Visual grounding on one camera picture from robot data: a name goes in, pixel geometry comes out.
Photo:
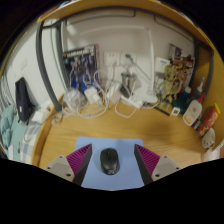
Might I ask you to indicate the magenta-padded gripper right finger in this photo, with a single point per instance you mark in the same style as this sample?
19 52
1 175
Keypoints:
149 160

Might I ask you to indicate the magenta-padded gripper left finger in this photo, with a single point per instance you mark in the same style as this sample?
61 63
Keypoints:
77 160

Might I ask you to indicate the black computer mouse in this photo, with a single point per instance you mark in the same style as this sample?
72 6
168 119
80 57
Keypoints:
109 161

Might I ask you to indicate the light blue mouse pad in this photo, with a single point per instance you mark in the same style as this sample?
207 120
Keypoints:
110 141

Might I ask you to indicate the small white cube clock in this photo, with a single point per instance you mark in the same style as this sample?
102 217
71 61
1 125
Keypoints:
175 111

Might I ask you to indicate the white power strip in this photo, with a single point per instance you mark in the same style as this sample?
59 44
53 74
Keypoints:
131 101

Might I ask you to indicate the white desk lamp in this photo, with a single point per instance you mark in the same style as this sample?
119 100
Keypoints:
148 98

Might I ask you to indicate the clear plastic jar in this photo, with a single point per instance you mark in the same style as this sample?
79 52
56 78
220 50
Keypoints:
71 98

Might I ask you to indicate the clear plastic cup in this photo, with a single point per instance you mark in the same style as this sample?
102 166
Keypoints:
212 154

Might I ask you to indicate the white printed mug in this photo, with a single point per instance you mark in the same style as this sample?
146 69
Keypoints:
209 138

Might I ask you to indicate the white red-capped lotion bottle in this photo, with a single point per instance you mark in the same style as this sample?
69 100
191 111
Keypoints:
192 111

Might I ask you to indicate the white power adapter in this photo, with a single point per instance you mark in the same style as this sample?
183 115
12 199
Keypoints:
91 95

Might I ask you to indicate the green round tin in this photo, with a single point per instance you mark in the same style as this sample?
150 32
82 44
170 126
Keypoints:
181 100

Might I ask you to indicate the red yellow-lidded snack can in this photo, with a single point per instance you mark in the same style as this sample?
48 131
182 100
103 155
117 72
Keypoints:
209 120

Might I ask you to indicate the teal cloth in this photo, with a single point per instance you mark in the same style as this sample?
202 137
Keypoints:
10 130

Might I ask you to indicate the brown tree creature figurine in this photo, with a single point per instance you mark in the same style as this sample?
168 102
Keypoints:
171 83

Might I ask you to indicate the black bag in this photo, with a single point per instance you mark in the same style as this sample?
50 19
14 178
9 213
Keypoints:
23 98

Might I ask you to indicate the metal cup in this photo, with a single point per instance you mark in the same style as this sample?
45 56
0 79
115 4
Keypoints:
128 80

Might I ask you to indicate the dark white-nozzle spray bottle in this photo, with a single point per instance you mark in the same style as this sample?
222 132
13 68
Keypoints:
198 87

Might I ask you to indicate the blue robot model kit box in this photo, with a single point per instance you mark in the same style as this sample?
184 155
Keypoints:
81 66

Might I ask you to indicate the colourful printed box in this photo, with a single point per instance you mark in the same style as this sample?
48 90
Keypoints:
180 55

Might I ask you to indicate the white wall-mounted box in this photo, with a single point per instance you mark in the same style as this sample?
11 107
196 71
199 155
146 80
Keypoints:
161 65

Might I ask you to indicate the white wall socket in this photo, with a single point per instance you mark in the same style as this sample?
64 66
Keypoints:
128 60
111 58

